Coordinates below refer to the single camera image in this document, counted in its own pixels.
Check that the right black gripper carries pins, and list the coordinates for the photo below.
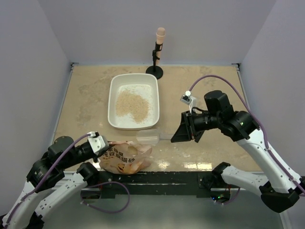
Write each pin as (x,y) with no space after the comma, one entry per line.
(187,130)

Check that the clear plastic scoop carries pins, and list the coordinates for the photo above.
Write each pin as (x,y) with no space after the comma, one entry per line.
(152,136)

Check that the pink cat litter bag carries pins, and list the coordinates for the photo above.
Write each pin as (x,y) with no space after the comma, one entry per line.
(126,157)

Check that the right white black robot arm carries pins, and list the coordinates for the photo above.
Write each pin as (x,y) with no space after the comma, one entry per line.
(279,187)

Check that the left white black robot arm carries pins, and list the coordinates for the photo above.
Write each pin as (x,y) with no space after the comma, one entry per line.
(62,171)

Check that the white plastic litter box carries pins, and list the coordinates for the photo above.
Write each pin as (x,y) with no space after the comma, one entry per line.
(133,102)

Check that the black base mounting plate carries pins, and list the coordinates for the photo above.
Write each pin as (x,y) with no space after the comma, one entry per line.
(193,183)

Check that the black stand with beige handle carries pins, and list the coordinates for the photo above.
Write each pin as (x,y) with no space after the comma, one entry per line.
(155,69)

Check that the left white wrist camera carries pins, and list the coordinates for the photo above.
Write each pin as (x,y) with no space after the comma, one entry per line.
(98,143)

